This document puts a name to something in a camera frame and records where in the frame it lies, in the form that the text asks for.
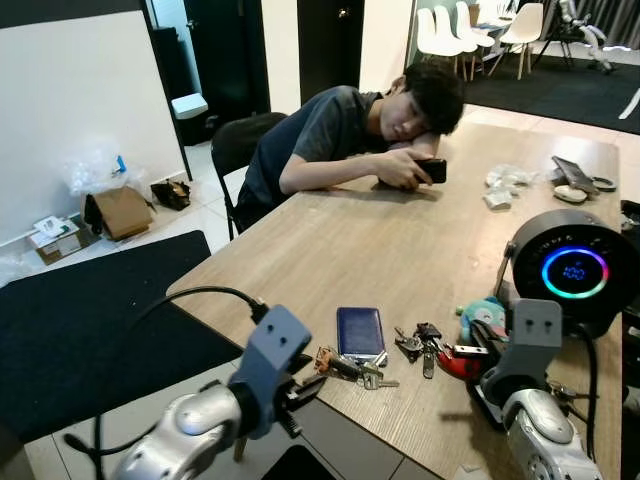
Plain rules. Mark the white partition board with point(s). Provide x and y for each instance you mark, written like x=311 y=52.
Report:
x=80 y=100

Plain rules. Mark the person in grey t-shirt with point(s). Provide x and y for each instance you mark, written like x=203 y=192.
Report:
x=330 y=130

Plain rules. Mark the crumpled white plastic wrap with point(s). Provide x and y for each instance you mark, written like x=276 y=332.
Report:
x=515 y=178

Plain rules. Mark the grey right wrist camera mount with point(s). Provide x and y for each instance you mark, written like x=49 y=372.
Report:
x=535 y=320

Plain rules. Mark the black door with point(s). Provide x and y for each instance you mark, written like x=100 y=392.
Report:
x=330 y=50

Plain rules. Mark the black folding chair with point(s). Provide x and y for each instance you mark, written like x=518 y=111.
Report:
x=235 y=145

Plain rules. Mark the brown cardboard box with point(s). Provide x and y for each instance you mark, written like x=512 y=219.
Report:
x=120 y=212

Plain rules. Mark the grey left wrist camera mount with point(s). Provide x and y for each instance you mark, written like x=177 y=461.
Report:
x=272 y=345

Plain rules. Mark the white dining chair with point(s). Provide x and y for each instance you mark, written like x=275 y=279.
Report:
x=525 y=25
x=470 y=20
x=428 y=30
x=448 y=28

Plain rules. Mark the small black bag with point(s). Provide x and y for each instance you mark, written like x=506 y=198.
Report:
x=172 y=194

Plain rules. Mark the wooden table leg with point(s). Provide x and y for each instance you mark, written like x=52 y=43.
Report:
x=241 y=450

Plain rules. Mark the large black floor mat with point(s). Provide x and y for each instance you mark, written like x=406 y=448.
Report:
x=90 y=320

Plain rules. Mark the white grey robot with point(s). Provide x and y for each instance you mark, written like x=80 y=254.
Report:
x=590 y=35

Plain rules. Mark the red round key fob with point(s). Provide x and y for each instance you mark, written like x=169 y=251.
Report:
x=460 y=368

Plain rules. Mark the black smartphone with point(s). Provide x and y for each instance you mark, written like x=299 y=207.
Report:
x=432 y=171

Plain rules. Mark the teal plush toy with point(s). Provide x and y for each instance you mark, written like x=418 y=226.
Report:
x=485 y=318

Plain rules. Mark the clear plastic sheet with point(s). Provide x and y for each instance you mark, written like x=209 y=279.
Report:
x=15 y=270

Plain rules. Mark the white computer mouse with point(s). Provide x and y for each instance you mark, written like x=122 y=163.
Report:
x=570 y=195

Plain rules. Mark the white box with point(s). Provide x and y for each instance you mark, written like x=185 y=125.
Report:
x=189 y=106

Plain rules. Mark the small box with papers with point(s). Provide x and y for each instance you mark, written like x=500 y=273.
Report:
x=55 y=240

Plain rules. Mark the dark tilted tablet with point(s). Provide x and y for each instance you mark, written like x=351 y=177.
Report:
x=575 y=172

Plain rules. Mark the black key bunch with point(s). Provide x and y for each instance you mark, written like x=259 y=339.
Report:
x=428 y=335

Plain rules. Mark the dark carpet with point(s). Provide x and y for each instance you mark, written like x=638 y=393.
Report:
x=560 y=95

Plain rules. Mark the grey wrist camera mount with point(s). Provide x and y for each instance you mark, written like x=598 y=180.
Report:
x=535 y=320
x=272 y=345

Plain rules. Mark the small white packet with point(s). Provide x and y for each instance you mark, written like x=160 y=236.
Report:
x=497 y=200

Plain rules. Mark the clear plastic bag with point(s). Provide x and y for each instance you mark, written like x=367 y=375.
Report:
x=95 y=168

